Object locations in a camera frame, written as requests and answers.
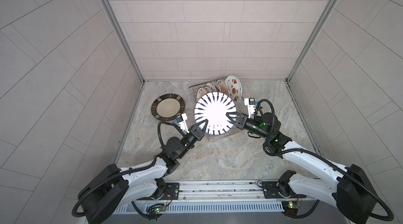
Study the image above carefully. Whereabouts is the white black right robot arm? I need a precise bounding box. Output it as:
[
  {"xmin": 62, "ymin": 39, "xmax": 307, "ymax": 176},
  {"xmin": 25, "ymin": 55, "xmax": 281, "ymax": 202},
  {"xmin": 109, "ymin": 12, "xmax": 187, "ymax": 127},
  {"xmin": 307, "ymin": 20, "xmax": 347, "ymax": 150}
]
[{"xmin": 226, "ymin": 112, "xmax": 394, "ymax": 224}]

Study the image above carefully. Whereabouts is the orange sunburst plate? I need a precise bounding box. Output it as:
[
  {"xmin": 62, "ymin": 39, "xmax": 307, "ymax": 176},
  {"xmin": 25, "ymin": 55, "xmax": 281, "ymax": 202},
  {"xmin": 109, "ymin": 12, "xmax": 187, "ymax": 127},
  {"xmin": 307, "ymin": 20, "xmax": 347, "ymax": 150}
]
[
  {"xmin": 204, "ymin": 86, "xmax": 213, "ymax": 93},
  {"xmin": 196, "ymin": 87, "xmax": 206, "ymax": 101}
]

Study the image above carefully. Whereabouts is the dark striped rim plate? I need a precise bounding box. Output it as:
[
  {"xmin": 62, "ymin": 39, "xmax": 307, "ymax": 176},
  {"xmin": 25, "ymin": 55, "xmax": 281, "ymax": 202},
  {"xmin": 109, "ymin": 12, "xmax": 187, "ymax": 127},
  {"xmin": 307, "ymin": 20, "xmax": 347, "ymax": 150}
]
[{"xmin": 151, "ymin": 93, "xmax": 185, "ymax": 121}]

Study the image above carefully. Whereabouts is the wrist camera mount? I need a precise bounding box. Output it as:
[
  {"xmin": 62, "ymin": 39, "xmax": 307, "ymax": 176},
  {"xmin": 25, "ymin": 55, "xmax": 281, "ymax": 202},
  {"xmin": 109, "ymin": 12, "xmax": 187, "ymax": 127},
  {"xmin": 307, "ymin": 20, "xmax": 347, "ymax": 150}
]
[
  {"xmin": 244, "ymin": 98, "xmax": 257, "ymax": 118},
  {"xmin": 174, "ymin": 113, "xmax": 189, "ymax": 134}
]

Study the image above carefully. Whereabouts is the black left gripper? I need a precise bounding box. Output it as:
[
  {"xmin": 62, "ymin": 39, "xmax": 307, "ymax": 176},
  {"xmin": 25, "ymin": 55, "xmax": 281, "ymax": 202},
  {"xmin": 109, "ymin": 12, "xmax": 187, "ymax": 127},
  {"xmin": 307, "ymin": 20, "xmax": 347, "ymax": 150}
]
[{"xmin": 174, "ymin": 122, "xmax": 207, "ymax": 162}]

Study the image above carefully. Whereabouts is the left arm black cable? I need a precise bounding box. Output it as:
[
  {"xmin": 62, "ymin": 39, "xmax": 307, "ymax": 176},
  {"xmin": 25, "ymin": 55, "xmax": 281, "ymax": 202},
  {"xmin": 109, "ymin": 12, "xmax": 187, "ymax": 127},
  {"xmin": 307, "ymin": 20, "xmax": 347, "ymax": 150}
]
[{"xmin": 71, "ymin": 121, "xmax": 186, "ymax": 220}]

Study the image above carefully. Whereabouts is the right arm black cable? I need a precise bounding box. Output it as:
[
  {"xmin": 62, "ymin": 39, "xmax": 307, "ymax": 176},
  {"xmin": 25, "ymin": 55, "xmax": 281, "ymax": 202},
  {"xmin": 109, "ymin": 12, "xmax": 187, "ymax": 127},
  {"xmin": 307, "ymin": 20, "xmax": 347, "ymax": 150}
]
[{"xmin": 253, "ymin": 98, "xmax": 395, "ymax": 221}]

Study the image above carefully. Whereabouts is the green circuit board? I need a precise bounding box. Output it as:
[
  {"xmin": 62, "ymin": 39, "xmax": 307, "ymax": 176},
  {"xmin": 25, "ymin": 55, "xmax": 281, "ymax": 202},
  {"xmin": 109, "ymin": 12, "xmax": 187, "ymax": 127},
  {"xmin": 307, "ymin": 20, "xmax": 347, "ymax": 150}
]
[
  {"xmin": 148, "ymin": 204, "xmax": 166, "ymax": 216},
  {"xmin": 281, "ymin": 201, "xmax": 301, "ymax": 216}
]

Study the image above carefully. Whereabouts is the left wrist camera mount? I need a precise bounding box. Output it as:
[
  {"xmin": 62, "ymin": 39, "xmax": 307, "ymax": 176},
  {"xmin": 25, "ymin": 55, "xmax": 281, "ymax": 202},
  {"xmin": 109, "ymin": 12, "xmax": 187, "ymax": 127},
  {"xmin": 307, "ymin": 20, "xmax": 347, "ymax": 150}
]
[{"xmin": 174, "ymin": 113, "xmax": 189, "ymax": 134}]

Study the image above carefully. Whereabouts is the white watermelon plate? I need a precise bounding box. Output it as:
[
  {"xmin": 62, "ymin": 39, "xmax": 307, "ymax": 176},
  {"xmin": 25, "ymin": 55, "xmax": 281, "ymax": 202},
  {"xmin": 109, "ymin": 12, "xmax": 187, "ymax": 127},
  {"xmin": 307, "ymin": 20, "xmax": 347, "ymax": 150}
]
[{"xmin": 225, "ymin": 75, "xmax": 242, "ymax": 105}]

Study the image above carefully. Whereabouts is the left green circuit board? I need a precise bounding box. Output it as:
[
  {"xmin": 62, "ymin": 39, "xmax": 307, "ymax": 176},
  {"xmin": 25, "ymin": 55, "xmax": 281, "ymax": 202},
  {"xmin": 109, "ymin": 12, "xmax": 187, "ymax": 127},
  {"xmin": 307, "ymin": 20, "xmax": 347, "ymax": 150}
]
[{"xmin": 148, "ymin": 204, "xmax": 166, "ymax": 216}]

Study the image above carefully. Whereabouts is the front orange sunburst plate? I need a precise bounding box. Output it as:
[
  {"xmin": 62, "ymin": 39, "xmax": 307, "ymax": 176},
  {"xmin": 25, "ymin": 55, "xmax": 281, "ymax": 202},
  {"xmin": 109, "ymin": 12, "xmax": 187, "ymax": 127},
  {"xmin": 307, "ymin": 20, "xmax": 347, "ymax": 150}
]
[{"xmin": 196, "ymin": 87, "xmax": 206, "ymax": 101}]

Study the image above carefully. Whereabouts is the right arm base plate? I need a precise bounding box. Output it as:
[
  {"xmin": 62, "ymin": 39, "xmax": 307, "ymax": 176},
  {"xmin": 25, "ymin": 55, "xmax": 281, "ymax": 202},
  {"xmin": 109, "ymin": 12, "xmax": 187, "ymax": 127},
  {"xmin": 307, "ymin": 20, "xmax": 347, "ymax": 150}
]
[{"xmin": 257, "ymin": 181, "xmax": 306, "ymax": 199}]

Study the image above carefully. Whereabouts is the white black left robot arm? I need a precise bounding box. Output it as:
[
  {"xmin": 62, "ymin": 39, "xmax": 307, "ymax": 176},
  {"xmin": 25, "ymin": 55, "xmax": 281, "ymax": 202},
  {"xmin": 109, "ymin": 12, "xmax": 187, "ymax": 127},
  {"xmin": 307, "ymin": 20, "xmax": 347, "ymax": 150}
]
[{"xmin": 71, "ymin": 119, "xmax": 208, "ymax": 224}]

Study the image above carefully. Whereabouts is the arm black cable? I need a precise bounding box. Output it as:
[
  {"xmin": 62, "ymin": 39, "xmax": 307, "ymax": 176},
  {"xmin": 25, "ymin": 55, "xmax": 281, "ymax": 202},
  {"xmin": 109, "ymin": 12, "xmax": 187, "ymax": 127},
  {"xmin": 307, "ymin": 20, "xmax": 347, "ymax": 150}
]
[
  {"xmin": 253, "ymin": 98, "xmax": 395, "ymax": 221},
  {"xmin": 71, "ymin": 121, "xmax": 186, "ymax": 220}
]

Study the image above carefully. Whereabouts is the aluminium front rail frame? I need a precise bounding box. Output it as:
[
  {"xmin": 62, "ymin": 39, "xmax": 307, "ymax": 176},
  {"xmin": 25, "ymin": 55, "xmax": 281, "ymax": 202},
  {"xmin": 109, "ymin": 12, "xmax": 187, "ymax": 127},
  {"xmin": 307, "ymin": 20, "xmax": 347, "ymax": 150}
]
[{"xmin": 117, "ymin": 181, "xmax": 302, "ymax": 218}]

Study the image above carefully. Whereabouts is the wire metal dish rack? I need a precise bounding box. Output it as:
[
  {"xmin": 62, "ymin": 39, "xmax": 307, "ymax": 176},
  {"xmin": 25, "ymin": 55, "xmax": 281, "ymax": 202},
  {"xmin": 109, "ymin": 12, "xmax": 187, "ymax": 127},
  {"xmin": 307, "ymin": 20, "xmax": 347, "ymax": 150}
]
[{"xmin": 189, "ymin": 81, "xmax": 248, "ymax": 142}]

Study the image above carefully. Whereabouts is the white blue radial plate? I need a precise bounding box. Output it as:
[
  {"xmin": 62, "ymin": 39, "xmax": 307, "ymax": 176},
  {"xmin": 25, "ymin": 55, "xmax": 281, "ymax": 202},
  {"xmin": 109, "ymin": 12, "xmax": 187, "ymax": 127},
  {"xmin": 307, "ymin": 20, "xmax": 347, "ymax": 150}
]
[{"xmin": 194, "ymin": 92, "xmax": 237, "ymax": 135}]

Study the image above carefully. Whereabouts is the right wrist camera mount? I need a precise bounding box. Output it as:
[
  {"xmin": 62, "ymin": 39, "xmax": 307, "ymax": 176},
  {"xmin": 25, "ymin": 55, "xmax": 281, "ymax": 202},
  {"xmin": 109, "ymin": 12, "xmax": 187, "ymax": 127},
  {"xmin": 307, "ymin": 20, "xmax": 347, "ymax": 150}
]
[{"xmin": 244, "ymin": 98, "xmax": 257, "ymax": 118}]

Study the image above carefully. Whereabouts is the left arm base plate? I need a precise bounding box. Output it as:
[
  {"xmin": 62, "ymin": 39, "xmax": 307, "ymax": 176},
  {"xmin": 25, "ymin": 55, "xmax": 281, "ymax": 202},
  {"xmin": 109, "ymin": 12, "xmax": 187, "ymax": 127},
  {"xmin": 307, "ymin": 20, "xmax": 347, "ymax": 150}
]
[{"xmin": 152, "ymin": 183, "xmax": 179, "ymax": 200}]

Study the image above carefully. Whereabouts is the right green circuit board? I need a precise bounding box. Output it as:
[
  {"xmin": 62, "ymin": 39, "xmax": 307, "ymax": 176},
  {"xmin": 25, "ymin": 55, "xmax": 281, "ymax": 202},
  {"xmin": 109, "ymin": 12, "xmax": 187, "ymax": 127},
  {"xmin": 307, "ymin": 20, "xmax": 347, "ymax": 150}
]
[{"xmin": 281, "ymin": 201, "xmax": 301, "ymax": 216}]

